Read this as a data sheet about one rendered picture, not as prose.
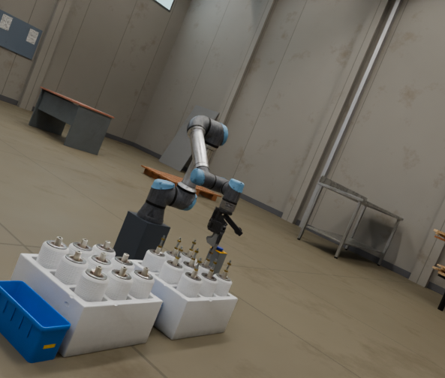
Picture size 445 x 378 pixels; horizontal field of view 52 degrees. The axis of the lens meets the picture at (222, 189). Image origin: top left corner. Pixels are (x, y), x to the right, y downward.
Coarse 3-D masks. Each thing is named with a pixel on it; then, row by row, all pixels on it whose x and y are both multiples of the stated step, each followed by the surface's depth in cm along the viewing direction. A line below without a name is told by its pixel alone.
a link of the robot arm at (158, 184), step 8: (152, 184) 252; (160, 184) 249; (168, 184) 249; (152, 192) 250; (160, 192) 249; (168, 192) 251; (176, 192) 254; (152, 200) 249; (160, 200) 249; (168, 200) 252
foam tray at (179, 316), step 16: (160, 288) 198; (176, 304) 191; (192, 304) 192; (208, 304) 201; (224, 304) 212; (160, 320) 195; (176, 320) 190; (192, 320) 196; (208, 320) 206; (224, 320) 217; (176, 336) 191; (192, 336) 201
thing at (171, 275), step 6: (168, 264) 202; (162, 270) 203; (168, 270) 201; (174, 270) 201; (180, 270) 202; (162, 276) 202; (168, 276) 201; (174, 276) 201; (180, 276) 204; (168, 282) 201; (174, 282) 202
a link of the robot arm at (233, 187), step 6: (234, 180) 219; (228, 186) 220; (234, 186) 218; (240, 186) 218; (228, 192) 219; (234, 192) 218; (240, 192) 219; (222, 198) 221; (228, 198) 218; (234, 198) 218; (234, 204) 219
